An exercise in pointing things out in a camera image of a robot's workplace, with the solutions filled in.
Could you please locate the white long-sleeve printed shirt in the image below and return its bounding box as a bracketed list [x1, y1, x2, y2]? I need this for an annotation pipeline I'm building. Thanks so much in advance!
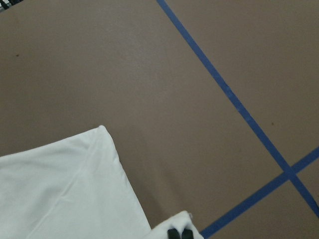
[0, 126, 201, 239]

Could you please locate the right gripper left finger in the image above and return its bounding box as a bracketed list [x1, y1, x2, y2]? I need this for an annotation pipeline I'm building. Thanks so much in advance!
[167, 229, 178, 239]

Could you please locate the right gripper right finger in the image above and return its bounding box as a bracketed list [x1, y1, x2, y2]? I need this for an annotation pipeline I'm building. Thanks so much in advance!
[181, 229, 193, 239]

